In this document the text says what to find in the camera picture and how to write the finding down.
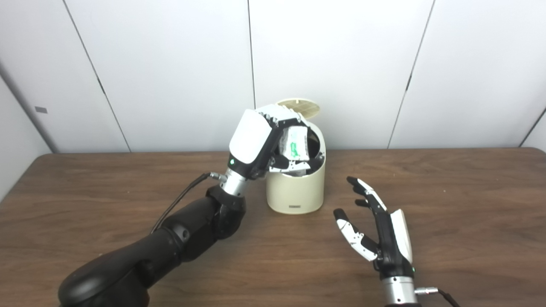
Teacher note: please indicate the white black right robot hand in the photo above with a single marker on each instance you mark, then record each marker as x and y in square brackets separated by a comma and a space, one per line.
[392, 247]

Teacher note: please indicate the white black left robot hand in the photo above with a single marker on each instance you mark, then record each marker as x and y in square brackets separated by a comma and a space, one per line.
[251, 140]

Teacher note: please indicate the black bin liner bag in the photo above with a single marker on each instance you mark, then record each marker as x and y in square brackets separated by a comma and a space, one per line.
[319, 161]

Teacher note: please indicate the green white milk carton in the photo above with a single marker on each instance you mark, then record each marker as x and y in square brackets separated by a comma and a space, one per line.
[294, 143]

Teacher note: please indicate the cream-colored lidded bin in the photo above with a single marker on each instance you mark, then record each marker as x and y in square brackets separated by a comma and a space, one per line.
[294, 192]

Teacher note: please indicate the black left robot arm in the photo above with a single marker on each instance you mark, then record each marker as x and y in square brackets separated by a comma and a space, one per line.
[170, 247]

